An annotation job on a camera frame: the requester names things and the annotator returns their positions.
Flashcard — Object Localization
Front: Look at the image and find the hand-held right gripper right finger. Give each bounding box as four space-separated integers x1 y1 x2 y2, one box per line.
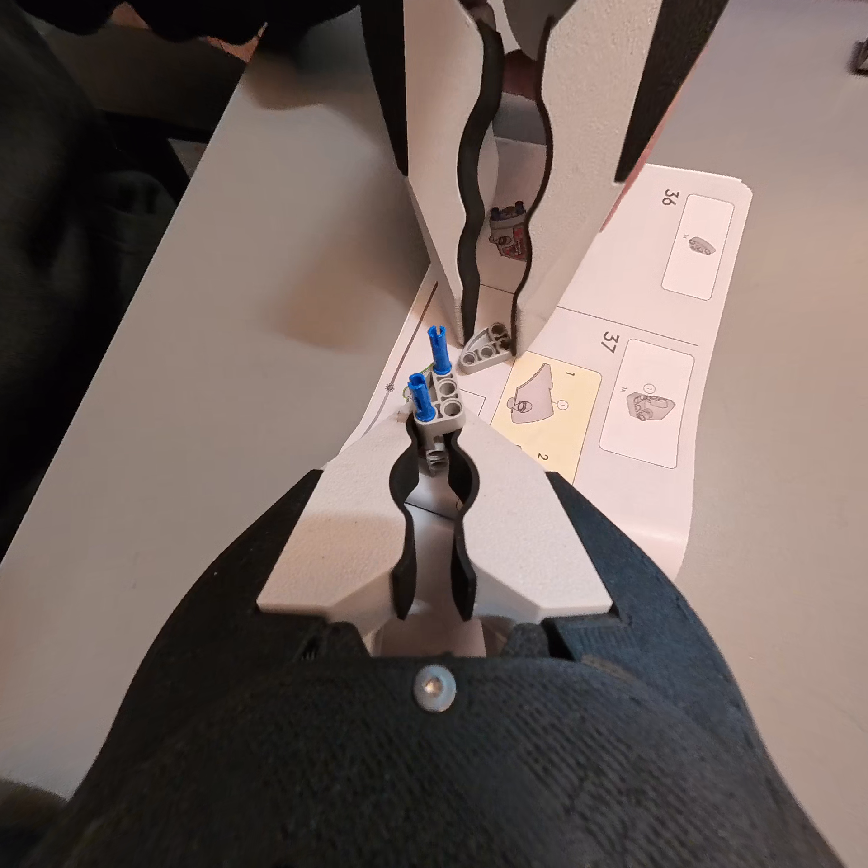
444 410 619 655

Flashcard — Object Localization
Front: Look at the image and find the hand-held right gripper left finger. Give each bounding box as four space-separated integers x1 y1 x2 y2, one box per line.
256 412 425 655

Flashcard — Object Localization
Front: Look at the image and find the grey toy brick with holes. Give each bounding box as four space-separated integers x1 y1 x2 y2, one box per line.
412 370 469 476

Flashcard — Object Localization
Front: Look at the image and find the white instruction booklet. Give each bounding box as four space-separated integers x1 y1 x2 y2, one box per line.
338 134 754 584

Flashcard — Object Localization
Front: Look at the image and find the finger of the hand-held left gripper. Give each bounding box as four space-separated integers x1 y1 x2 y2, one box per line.
405 0 508 350
510 0 664 357

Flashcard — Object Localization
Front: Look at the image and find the grey desk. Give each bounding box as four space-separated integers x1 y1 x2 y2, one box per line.
0 0 868 801

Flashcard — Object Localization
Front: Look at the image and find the small grey curved toy brick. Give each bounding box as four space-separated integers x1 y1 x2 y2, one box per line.
459 322 514 375

